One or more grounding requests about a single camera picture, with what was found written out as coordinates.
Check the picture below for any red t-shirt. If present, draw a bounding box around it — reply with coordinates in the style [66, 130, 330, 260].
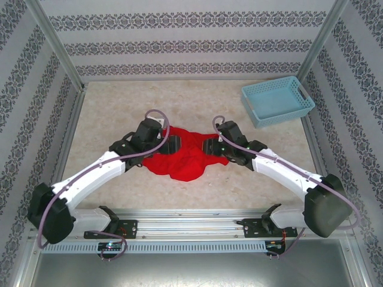
[142, 126, 230, 183]

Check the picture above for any light blue plastic basket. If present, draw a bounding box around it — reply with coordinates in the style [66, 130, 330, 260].
[241, 75, 316, 129]

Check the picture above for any grey sheet metal panel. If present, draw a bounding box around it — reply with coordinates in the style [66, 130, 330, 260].
[17, 252, 367, 287]

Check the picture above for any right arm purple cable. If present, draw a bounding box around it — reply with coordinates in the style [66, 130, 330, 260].
[212, 115, 360, 258]

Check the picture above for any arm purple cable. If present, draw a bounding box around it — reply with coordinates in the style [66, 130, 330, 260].
[38, 108, 172, 262]
[212, 115, 360, 258]

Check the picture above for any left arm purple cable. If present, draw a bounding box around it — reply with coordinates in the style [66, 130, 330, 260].
[38, 108, 172, 262]

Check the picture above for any aluminium mounting rail frame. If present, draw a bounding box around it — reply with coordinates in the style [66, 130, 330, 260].
[29, 208, 351, 240]

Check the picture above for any aluminium table side rail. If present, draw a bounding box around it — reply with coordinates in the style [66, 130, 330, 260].
[299, 86, 341, 215]
[41, 86, 88, 218]

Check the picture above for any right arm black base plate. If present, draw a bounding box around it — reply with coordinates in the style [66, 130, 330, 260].
[242, 217, 298, 239]

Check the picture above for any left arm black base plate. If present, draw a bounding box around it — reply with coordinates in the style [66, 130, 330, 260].
[83, 219, 139, 240]

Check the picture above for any grey slotted cable duct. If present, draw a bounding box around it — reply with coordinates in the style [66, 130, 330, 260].
[40, 241, 268, 254]

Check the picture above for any aluminium corner post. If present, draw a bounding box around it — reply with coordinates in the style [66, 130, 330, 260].
[294, 0, 350, 88]
[25, 0, 87, 91]

